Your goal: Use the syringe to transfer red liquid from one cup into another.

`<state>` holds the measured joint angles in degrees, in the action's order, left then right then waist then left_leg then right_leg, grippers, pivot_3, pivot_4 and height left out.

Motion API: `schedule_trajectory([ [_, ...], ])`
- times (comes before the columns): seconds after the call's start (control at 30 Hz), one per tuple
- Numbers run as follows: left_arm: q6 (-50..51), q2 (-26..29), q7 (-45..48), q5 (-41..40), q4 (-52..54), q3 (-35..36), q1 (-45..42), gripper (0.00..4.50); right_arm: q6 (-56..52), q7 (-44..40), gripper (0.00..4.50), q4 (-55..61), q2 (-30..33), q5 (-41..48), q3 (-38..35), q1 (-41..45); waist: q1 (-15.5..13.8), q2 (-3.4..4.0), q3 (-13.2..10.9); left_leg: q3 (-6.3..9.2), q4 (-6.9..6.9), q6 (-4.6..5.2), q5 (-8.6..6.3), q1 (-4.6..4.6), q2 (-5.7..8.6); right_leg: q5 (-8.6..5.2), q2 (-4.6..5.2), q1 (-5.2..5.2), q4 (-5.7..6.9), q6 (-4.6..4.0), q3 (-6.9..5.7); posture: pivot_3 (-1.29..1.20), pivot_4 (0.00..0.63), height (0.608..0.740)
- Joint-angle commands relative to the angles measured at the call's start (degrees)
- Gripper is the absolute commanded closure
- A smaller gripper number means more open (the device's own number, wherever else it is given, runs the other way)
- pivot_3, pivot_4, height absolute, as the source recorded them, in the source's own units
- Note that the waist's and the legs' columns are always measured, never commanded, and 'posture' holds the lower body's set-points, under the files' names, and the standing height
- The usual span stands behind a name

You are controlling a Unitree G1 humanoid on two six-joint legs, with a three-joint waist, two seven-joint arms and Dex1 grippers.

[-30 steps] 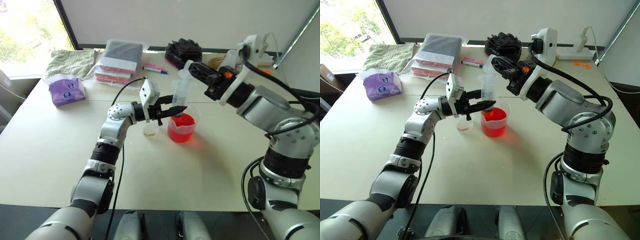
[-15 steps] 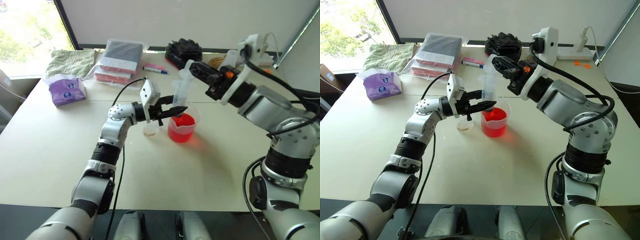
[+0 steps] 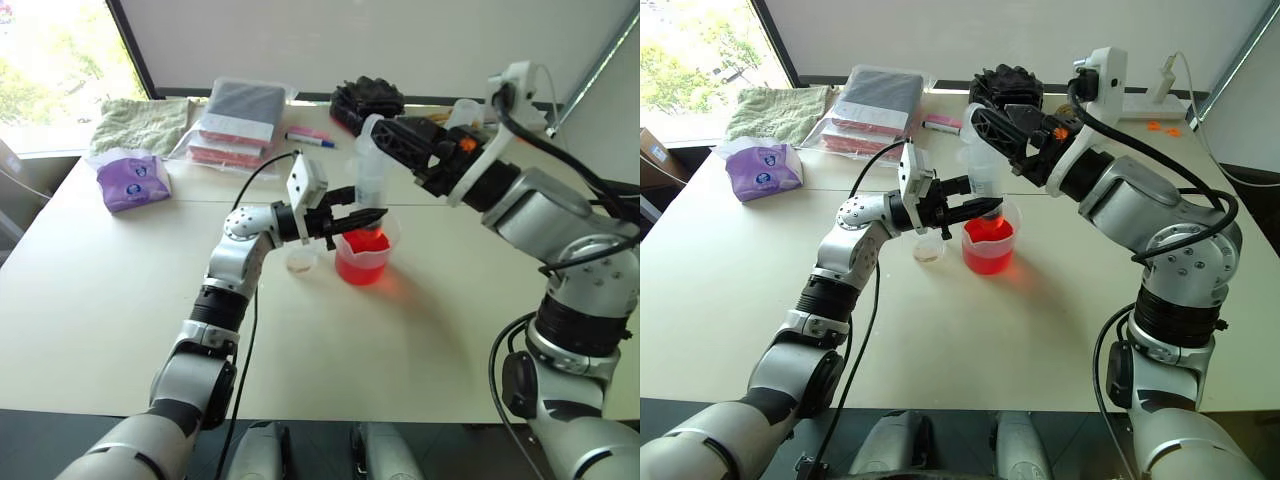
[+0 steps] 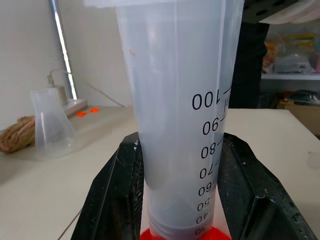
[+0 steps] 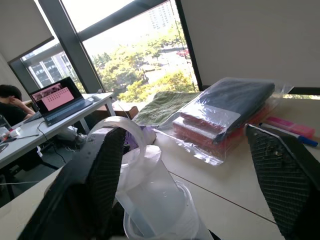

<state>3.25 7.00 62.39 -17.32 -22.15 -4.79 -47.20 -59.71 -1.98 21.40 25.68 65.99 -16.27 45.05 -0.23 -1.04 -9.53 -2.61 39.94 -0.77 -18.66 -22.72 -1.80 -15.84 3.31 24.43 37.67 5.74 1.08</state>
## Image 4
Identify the cup with red liquid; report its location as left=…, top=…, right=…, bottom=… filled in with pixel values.
left=139, top=225, right=232, bottom=240

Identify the thin dark cable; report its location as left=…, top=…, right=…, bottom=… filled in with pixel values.
left=56, top=209, right=83, bottom=240

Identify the bystander in black clothes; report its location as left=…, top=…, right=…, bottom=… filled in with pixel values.
left=229, top=21, right=270, bottom=110

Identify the brown cardboard box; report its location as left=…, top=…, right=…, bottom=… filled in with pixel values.
left=275, top=99, right=320, bottom=136

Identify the shiny metal pole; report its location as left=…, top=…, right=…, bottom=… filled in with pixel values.
left=48, top=0, right=77, bottom=101

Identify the translucent plastic measuring cylinder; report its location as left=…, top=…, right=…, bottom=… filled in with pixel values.
left=83, top=0, right=245, bottom=238

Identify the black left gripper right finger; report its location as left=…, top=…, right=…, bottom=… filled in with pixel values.
left=216, top=131, right=319, bottom=240

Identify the coiled brown rope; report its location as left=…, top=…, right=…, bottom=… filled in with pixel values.
left=0, top=115, right=36, bottom=154

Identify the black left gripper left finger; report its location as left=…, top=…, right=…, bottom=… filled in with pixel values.
left=71, top=131, right=145, bottom=240

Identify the white shelf with clutter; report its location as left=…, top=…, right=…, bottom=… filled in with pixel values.
left=259, top=23, right=320, bottom=81

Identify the translucent plastic conical flask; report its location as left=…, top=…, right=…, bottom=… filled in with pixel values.
left=30, top=87, right=77, bottom=159

